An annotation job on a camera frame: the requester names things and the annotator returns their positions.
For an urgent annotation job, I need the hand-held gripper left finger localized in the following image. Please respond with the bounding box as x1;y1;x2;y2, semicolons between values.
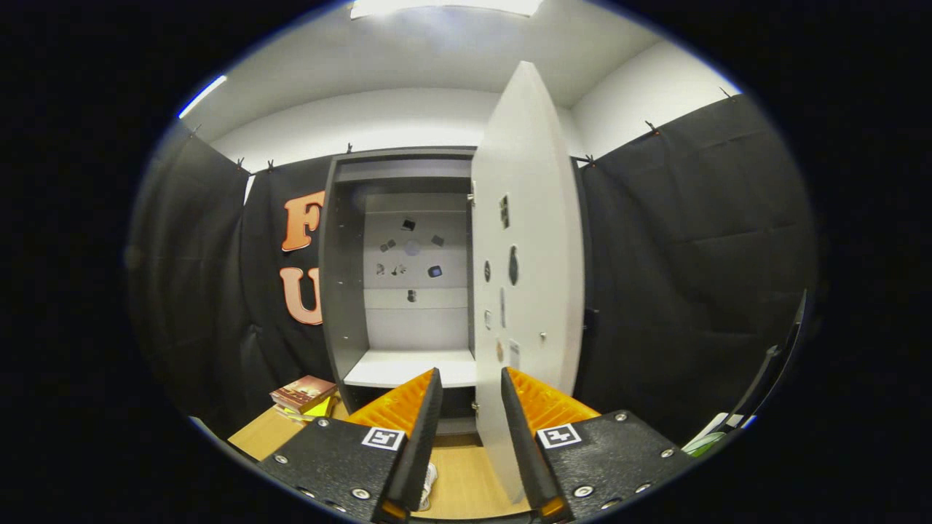
256;368;443;523

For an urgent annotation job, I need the wide ceiling light panel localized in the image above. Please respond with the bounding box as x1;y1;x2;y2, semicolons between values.
349;0;544;19

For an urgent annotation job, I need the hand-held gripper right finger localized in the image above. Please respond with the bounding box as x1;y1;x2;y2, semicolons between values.
499;366;696;521

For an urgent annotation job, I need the brown cover book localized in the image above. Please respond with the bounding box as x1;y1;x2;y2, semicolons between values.
269;375;338;414

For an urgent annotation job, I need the white canvas shoe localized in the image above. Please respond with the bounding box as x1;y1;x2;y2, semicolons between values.
416;462;439;512

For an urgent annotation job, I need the narrow ceiling light strip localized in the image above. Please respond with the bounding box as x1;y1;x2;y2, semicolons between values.
178;75;228;120

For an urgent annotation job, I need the grey shoe cabinet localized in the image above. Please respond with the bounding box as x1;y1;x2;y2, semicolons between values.
318;147;481;437

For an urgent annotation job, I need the white cabinet shelf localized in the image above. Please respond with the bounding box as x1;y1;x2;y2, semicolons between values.
342;348;478;389

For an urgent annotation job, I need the yellow book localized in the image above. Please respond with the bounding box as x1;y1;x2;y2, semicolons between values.
275;395;340;424

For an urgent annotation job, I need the beige shoe cabinet door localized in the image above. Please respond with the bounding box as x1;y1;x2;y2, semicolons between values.
470;61;585;504

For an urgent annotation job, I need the black backdrop cloth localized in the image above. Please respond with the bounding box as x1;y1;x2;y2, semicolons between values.
127;95;820;445

